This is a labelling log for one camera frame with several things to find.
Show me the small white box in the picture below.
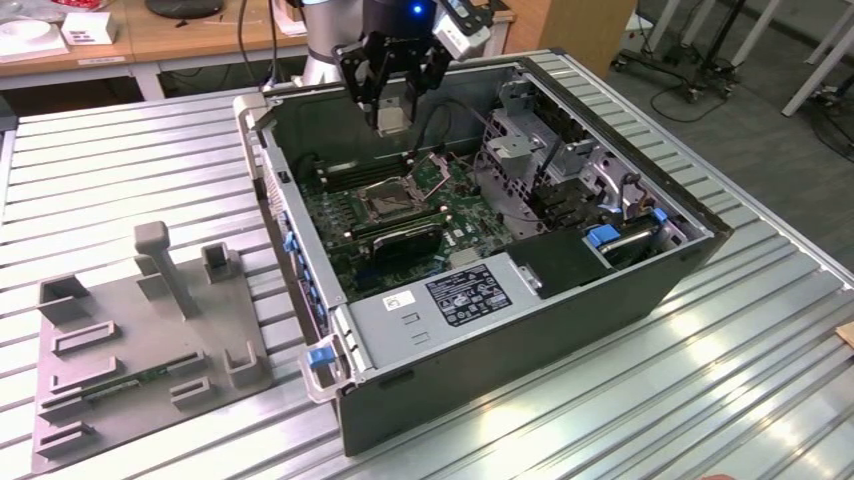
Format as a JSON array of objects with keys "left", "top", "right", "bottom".
[{"left": 58, "top": 12, "right": 120, "bottom": 47}]

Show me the black wheeled stand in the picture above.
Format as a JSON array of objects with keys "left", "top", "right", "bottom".
[{"left": 612, "top": 0, "right": 743, "bottom": 102}]

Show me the CPU socket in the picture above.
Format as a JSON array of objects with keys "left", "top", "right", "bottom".
[{"left": 356, "top": 179, "right": 428, "bottom": 226}]

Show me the wooden cabinet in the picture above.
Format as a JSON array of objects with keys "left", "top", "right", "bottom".
[{"left": 512, "top": 0, "right": 639, "bottom": 81}]

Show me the black open PC case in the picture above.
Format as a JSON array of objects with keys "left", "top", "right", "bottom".
[{"left": 230, "top": 53, "right": 735, "bottom": 457}]

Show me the metal drive cage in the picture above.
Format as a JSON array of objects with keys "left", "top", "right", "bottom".
[{"left": 477, "top": 74, "right": 668, "bottom": 232}]

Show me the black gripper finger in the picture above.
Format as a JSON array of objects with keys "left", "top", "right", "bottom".
[
  {"left": 330, "top": 30, "right": 392, "bottom": 126},
  {"left": 402, "top": 37, "right": 456, "bottom": 124}
]

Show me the silver square CPU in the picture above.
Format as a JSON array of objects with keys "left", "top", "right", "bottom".
[{"left": 373, "top": 105, "right": 409, "bottom": 137}]

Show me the blue disk carrier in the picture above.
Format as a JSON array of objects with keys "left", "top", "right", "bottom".
[{"left": 581, "top": 224, "right": 627, "bottom": 250}]

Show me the white tray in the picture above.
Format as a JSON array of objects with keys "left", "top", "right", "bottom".
[{"left": 0, "top": 9, "right": 69, "bottom": 64}]

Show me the green motherboard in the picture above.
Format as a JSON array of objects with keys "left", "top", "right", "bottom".
[{"left": 296, "top": 154, "right": 508, "bottom": 301}]

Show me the white desk frame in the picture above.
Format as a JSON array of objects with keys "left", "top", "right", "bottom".
[
  {"left": 779, "top": 0, "right": 854, "bottom": 119},
  {"left": 647, "top": 0, "right": 780, "bottom": 67}
]

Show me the grey power supply with label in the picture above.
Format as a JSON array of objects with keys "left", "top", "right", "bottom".
[{"left": 344, "top": 252, "right": 543, "bottom": 372}]

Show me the metal socket cover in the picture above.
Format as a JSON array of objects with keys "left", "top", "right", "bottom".
[{"left": 405, "top": 152, "right": 459, "bottom": 199}]

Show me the black round stand base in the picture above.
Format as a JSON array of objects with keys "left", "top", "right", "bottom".
[{"left": 142, "top": 0, "right": 226, "bottom": 17}]

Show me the black RAM slot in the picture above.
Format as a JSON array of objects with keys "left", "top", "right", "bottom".
[
  {"left": 317, "top": 154, "right": 410, "bottom": 174},
  {"left": 320, "top": 167, "right": 409, "bottom": 187},
  {"left": 321, "top": 175, "right": 378, "bottom": 193},
  {"left": 318, "top": 160, "right": 410, "bottom": 180}
]

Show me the green RAM stick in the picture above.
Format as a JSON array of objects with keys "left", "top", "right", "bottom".
[{"left": 78, "top": 362, "right": 168, "bottom": 401}]

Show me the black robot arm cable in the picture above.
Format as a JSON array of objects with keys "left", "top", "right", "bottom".
[{"left": 236, "top": 0, "right": 281, "bottom": 89}]

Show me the black looped cable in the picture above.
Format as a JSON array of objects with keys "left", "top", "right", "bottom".
[{"left": 410, "top": 101, "right": 500, "bottom": 157}]

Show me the grey plastic parts rack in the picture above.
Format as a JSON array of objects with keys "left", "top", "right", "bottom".
[{"left": 29, "top": 219, "right": 274, "bottom": 474}]

